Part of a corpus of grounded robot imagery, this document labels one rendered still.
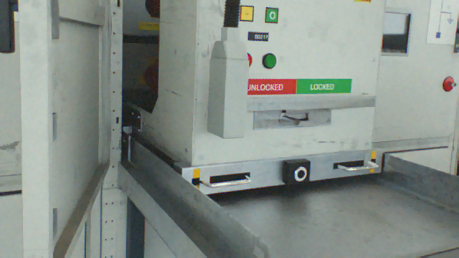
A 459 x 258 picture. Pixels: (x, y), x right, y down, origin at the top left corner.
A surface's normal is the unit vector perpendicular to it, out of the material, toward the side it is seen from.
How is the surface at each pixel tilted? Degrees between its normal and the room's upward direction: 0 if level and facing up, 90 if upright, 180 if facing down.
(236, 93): 90
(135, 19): 90
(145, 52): 90
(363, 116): 90
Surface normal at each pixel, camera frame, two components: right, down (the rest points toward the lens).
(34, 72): 0.13, 0.14
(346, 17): 0.45, 0.14
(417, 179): -0.89, 0.03
